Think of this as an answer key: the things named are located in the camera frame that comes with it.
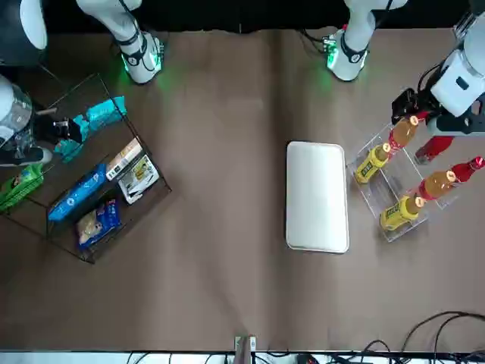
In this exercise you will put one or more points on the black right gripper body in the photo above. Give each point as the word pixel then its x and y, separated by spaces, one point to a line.
pixel 49 127

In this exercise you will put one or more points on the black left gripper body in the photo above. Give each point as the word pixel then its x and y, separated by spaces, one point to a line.
pixel 422 104

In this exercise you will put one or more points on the teal chips packet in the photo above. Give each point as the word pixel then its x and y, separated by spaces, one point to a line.
pixel 106 113
pixel 68 151

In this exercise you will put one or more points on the white rectangular tray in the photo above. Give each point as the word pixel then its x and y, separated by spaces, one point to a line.
pixel 316 197

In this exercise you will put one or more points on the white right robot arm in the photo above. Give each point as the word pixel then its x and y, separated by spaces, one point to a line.
pixel 140 57

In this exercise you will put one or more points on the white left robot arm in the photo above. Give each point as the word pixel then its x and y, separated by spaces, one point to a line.
pixel 350 45

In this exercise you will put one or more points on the clear acrylic stepped shelf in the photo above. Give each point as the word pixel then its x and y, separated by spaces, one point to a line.
pixel 379 193

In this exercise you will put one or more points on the orange tea bottle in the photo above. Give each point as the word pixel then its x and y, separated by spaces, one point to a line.
pixel 435 186
pixel 403 132

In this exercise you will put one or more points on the green snack packet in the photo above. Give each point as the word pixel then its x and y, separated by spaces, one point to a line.
pixel 19 187

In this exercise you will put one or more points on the long blue biscuit packet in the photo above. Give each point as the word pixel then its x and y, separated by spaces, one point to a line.
pixel 76 195

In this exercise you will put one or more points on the beige snack box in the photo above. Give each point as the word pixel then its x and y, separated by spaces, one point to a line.
pixel 123 159

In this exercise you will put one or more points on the white yellow snack packet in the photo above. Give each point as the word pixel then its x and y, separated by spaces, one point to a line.
pixel 138 178

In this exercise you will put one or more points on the blue cracker bag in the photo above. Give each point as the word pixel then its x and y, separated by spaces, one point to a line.
pixel 98 223

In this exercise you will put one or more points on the white desk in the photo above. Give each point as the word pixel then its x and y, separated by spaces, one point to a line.
pixel 76 358

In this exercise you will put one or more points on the aluminium camera post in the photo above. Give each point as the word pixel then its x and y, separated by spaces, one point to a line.
pixel 245 349

